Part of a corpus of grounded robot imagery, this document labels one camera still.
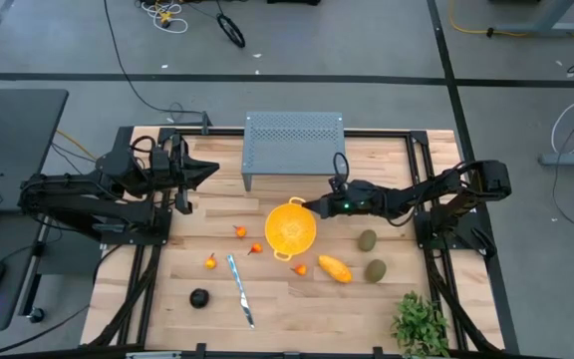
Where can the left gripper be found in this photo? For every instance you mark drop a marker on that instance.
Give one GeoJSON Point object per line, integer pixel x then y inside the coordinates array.
{"type": "Point", "coordinates": [167, 167]}

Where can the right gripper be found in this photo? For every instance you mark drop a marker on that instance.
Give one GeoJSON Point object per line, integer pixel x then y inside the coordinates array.
{"type": "Point", "coordinates": [334, 207]}

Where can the yellow plastic colander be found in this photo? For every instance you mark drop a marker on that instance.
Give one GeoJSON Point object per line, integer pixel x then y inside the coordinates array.
{"type": "Point", "coordinates": [290, 229]}

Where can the small orange pear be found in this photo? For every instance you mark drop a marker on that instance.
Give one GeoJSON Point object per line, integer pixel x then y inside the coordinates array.
{"type": "Point", "coordinates": [210, 261]}
{"type": "Point", "coordinates": [300, 269]}
{"type": "Point", "coordinates": [240, 232]}
{"type": "Point", "coordinates": [256, 248]}

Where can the yellow oblong mango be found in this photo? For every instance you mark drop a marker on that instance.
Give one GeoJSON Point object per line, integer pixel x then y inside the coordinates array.
{"type": "Point", "coordinates": [335, 268]}

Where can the dark avocado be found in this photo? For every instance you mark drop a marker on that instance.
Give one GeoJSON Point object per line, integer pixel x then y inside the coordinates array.
{"type": "Point", "coordinates": [199, 298]}

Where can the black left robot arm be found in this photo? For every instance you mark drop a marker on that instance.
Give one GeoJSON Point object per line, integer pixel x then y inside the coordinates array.
{"type": "Point", "coordinates": [68, 199]}

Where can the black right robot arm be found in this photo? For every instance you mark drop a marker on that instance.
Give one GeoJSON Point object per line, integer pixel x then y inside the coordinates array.
{"type": "Point", "coordinates": [416, 194]}

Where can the grey perforated metal shelf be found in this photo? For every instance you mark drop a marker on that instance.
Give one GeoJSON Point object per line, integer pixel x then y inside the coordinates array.
{"type": "Point", "coordinates": [292, 149]}

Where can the silver table knife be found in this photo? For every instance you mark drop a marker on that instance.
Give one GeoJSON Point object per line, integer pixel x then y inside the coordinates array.
{"type": "Point", "coordinates": [240, 291]}

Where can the green artificial plant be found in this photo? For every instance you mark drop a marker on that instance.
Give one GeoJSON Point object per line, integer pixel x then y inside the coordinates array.
{"type": "Point", "coordinates": [419, 326]}

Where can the black desk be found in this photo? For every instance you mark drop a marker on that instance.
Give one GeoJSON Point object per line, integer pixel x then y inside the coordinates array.
{"type": "Point", "coordinates": [18, 149]}

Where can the silver aluminium bar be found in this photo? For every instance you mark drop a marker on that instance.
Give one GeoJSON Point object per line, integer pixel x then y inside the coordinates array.
{"type": "Point", "coordinates": [152, 355]}

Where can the black equipment base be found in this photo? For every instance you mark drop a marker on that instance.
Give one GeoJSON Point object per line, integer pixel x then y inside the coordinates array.
{"type": "Point", "coordinates": [292, 2]}

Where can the grey desk mat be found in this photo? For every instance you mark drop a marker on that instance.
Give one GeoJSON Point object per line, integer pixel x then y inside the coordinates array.
{"type": "Point", "coordinates": [13, 249]}

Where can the black caster wheel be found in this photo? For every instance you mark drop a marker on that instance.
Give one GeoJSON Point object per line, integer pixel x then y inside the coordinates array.
{"type": "Point", "coordinates": [36, 315]}

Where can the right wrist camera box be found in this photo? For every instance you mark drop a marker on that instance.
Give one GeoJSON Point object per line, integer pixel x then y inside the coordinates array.
{"type": "Point", "coordinates": [338, 187]}

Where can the black aluminium rig frame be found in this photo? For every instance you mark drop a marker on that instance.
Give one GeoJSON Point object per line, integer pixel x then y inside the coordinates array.
{"type": "Point", "coordinates": [381, 133]}

